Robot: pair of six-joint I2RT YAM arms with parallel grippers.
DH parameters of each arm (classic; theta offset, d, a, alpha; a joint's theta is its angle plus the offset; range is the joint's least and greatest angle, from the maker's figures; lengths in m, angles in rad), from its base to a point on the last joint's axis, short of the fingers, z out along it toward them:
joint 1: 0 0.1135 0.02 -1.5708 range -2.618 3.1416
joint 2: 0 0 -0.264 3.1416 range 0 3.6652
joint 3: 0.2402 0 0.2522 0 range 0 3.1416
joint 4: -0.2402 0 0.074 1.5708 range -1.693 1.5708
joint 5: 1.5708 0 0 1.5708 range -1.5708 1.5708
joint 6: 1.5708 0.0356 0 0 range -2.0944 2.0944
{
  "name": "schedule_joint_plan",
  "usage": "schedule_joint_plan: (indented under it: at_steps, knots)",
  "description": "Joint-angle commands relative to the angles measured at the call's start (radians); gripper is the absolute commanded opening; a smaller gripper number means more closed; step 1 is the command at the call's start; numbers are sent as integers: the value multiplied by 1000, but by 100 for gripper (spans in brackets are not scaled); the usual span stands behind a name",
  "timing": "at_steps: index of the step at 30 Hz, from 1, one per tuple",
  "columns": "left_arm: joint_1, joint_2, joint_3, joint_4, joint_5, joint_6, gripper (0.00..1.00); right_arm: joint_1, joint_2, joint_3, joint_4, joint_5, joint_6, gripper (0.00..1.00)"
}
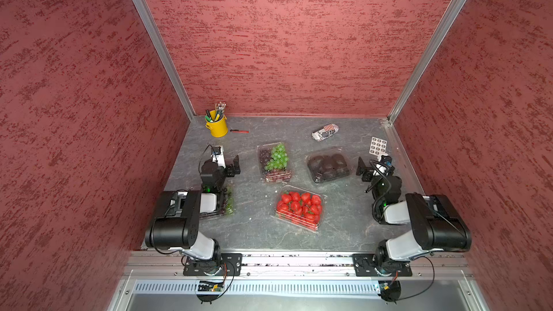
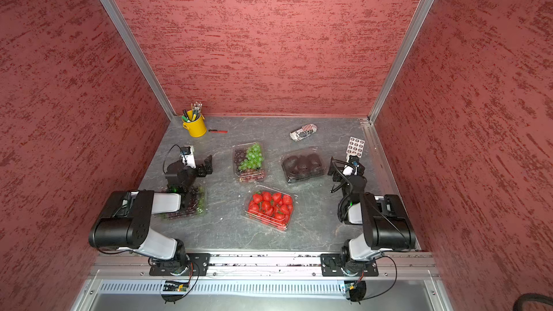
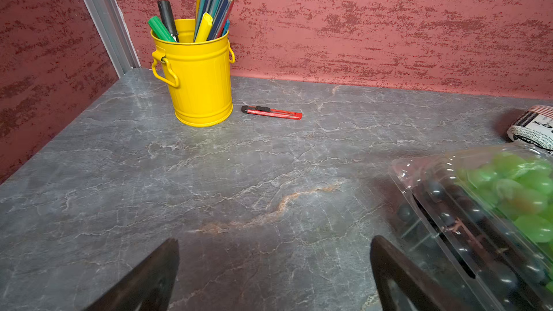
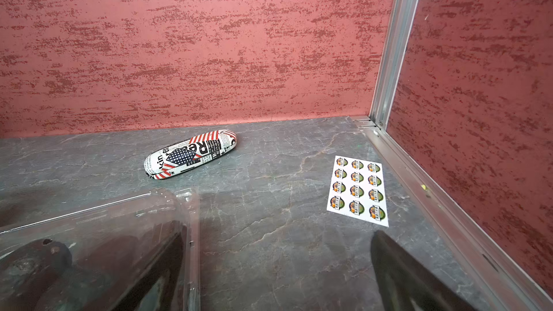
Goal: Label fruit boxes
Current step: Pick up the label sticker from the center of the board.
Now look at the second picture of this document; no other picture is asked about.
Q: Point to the front aluminium rail frame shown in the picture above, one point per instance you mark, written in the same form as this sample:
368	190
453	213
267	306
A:
264	274

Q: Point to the right aluminium corner post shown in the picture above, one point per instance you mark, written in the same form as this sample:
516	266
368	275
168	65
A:
407	43

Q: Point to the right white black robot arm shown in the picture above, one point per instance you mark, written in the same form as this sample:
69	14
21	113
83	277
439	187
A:
385	224

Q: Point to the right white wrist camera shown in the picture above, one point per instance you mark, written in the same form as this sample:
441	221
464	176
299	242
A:
354	167

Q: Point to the dark grapes clear box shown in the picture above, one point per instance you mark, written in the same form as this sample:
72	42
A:
193	202

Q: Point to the aluminium corner post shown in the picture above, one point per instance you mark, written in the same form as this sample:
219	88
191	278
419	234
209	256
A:
407	43
141	61

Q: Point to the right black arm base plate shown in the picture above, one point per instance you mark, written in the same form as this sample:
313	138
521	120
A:
333	264

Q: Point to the pens in cup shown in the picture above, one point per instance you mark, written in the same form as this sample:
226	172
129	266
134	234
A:
193	114

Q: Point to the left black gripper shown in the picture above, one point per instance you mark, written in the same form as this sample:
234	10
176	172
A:
202	173

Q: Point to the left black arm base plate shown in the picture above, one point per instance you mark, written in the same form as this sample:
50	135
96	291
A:
194	264

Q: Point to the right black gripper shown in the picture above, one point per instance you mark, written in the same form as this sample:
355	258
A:
338	170

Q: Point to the strawberries clear box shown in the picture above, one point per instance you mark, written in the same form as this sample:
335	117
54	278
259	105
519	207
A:
270	207

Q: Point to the left aluminium corner post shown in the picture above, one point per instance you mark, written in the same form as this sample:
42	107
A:
141	61

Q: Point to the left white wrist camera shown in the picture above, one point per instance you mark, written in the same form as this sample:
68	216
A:
187	156

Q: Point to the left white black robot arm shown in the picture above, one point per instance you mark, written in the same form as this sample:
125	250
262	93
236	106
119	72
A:
124	224

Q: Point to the dark plums clear box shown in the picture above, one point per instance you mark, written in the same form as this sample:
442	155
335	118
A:
302	165

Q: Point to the mixed grapes clear box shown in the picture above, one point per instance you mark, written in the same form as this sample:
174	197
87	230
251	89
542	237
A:
248	162

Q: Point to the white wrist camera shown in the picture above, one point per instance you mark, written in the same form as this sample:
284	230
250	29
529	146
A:
187	156
354	167

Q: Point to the yellow pen cup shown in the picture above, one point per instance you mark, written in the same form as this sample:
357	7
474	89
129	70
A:
196	129

